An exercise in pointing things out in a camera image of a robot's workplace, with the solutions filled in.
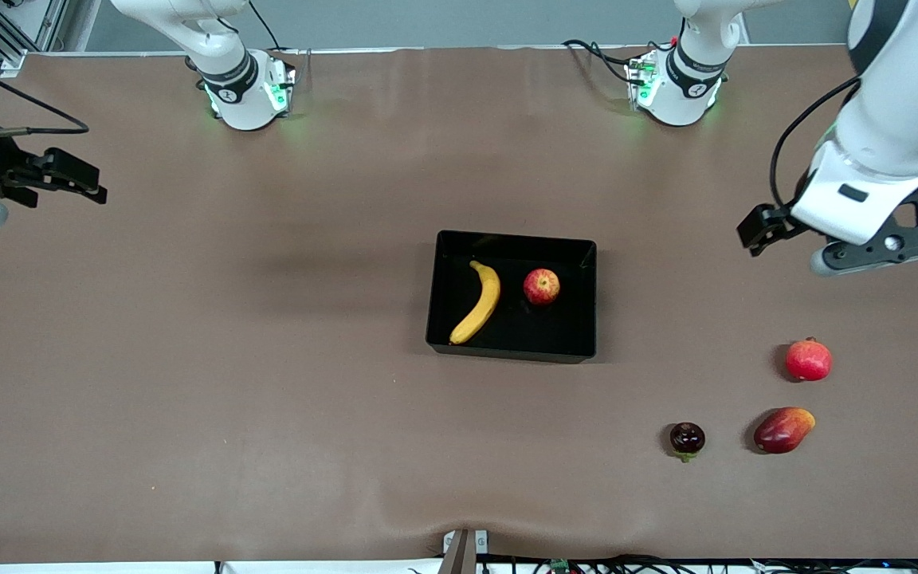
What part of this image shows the red yellow apple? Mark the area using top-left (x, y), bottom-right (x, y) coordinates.
top-left (524, 269), bottom-right (562, 307)

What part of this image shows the yellow banana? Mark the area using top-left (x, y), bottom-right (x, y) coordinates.
top-left (449, 260), bottom-right (502, 346)

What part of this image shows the black plastic box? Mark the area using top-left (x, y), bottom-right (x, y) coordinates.
top-left (426, 230), bottom-right (598, 365)

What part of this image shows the red pomegranate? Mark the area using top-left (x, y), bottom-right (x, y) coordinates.
top-left (783, 337), bottom-right (834, 383)

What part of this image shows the red yellow mango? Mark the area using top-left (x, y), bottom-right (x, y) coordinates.
top-left (753, 407), bottom-right (817, 455)

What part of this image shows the dark purple mangosteen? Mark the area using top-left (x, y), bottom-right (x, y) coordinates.
top-left (669, 422), bottom-right (707, 464)

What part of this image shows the aluminium frame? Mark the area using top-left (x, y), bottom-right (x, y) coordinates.
top-left (0, 0), bottom-right (71, 78)

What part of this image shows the black left arm base cable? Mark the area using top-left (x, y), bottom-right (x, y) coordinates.
top-left (561, 37), bottom-right (645, 85)

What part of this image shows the black arm base cable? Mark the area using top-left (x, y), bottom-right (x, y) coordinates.
top-left (561, 37), bottom-right (645, 85)
top-left (249, 0), bottom-right (300, 88)

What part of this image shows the black right arm base cable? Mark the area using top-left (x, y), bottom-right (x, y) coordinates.
top-left (249, 0), bottom-right (300, 88)

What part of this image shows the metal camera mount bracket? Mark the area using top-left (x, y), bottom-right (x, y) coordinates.
top-left (441, 529), bottom-right (489, 574)

